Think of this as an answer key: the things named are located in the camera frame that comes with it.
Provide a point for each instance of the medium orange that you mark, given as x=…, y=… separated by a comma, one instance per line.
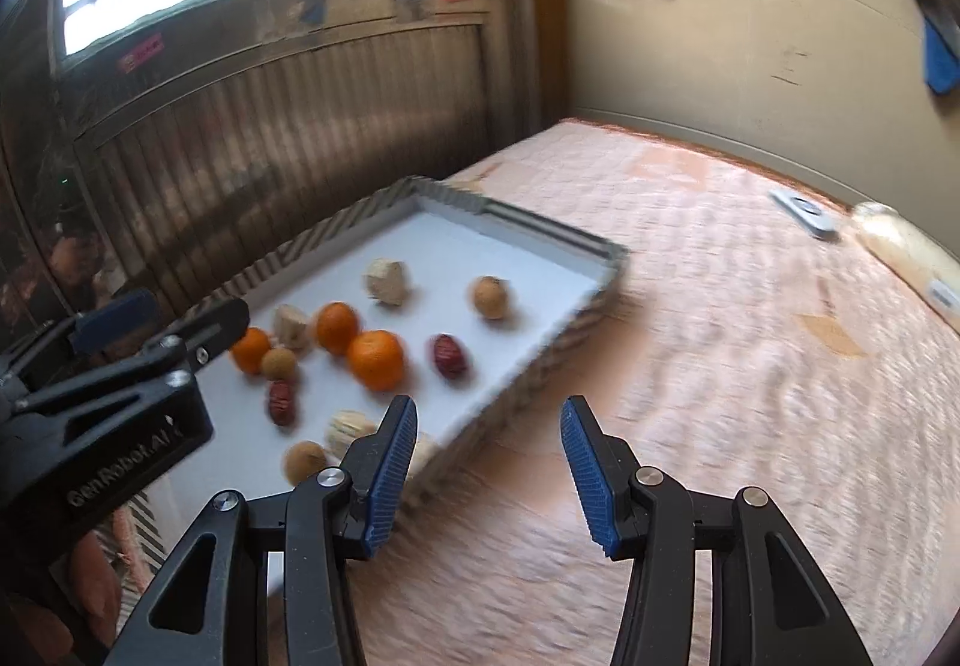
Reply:
x=336, y=327

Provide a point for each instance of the plastic wrapped white radish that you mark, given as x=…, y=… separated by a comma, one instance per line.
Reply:
x=907, y=253

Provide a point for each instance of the round pale sugarcane chunk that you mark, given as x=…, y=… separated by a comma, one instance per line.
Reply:
x=388, y=280

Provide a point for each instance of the tan longan fruit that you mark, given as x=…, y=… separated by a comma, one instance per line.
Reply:
x=279, y=363
x=304, y=462
x=491, y=297

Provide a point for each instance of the blue hanging cloth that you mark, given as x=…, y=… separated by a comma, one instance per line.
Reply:
x=937, y=51

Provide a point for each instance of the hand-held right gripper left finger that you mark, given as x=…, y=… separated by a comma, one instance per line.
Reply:
x=390, y=478

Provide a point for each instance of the large orange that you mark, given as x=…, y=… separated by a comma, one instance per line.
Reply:
x=375, y=358

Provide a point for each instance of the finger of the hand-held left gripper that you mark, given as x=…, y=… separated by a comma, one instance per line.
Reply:
x=112, y=321
x=210, y=330

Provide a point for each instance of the chevron patterned shallow box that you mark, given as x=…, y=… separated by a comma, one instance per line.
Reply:
x=487, y=261

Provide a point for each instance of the wooden slatted wall panel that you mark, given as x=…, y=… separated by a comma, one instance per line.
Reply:
x=300, y=126

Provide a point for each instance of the person's left hand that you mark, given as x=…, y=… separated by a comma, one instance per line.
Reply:
x=94, y=583

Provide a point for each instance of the white flat square device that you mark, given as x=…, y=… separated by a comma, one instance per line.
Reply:
x=806, y=213

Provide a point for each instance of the large red date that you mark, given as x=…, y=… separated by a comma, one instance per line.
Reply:
x=450, y=356

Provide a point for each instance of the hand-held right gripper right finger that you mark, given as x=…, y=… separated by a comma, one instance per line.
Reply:
x=589, y=478

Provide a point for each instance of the small red date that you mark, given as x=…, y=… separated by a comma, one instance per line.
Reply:
x=281, y=402

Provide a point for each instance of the gold fan tag with tassel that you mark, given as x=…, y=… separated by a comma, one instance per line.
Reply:
x=832, y=334

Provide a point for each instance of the small orange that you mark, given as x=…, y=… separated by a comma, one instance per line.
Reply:
x=250, y=349

